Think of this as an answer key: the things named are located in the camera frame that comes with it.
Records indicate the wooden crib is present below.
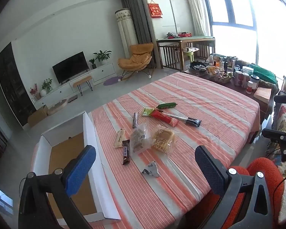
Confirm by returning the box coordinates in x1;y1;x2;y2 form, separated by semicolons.
156;36;216;69

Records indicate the brown cardboard box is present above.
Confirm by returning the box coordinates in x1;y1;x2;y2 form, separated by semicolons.
27;105;49;127

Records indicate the white covered air conditioner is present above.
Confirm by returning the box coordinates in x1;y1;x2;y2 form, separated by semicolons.
115;9;140;53

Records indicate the brown paper box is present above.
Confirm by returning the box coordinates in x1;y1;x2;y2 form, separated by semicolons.
253;87;272;105

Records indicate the beige pet bed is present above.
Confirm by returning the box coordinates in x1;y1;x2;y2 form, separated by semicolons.
46;98;68;115

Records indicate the orange rocking chair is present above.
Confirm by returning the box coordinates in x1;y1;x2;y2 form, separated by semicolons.
117;43;155;80

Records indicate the long black snack packet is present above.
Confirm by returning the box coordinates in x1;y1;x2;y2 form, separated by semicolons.
170;113;202;127

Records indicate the white television cabinet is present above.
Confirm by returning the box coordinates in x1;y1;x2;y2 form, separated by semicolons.
33;62;116;109

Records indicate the plant in white vase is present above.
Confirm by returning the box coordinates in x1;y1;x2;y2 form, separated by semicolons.
40;78;53;97

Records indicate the green plastic stool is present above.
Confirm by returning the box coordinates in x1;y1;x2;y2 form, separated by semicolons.
181;48;198;64

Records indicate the black flat television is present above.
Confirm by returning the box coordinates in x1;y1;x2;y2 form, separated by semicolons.
52;51;90;84

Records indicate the brown chocolate bar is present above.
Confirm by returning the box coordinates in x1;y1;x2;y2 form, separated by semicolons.
121;139;131;165

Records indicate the red flower vase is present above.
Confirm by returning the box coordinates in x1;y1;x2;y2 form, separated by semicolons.
30;83;41;101

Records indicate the red wall calendar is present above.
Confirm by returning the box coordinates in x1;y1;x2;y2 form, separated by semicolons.
148;0;164;19

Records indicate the orange striped tablecloth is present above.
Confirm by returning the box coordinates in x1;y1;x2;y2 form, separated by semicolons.
31;72;261;229

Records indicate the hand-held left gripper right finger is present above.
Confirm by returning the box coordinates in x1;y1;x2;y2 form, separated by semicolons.
195;145;277;229

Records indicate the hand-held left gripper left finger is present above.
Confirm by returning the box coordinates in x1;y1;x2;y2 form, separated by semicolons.
18;145;97;229

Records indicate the woven snack basket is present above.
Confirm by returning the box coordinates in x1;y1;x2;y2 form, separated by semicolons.
207;68;233;84

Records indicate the red fluffy chair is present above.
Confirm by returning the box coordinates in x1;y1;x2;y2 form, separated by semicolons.
186;157;286;229

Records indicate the large green potted plant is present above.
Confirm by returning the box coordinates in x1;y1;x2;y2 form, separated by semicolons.
93;50;112;65

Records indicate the wooden stool with metal legs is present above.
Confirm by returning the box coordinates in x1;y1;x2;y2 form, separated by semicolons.
73;76;93;96

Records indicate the white cardboard box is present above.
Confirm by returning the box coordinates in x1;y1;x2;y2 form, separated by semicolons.
30;111;122;225

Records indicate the clear bag of biscuits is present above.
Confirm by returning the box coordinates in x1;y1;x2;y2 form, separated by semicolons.
129;121;150;155

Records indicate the bread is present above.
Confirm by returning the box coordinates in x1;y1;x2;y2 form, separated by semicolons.
151;124;175;158

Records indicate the purple floor mat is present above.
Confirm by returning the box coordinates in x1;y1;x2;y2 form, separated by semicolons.
103;76;122;87

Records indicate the grey triangular snack packet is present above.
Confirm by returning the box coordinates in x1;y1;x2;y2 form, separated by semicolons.
141;161;161;177

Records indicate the green wrapped sausage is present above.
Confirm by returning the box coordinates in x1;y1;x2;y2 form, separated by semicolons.
156;102;178;110

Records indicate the yellow snack bar packet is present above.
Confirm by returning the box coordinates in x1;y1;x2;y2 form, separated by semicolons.
113;129;126;148

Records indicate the white curtain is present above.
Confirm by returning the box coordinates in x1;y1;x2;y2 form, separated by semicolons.
184;0;214;39

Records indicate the wooden side table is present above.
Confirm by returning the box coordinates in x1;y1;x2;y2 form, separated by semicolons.
181;52;279;120

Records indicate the grey curtain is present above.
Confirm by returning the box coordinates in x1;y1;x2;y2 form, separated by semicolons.
120;0;156;68

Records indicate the green cloth bag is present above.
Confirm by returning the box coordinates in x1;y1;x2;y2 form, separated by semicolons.
248;63;278;84

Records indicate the black glass cabinet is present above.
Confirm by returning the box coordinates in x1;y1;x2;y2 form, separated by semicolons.
0;42;37;127

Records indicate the black tray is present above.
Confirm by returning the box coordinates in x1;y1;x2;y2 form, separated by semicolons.
188;61;209;75

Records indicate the red snack packet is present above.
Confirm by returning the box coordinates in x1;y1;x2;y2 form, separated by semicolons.
150;110;180;127

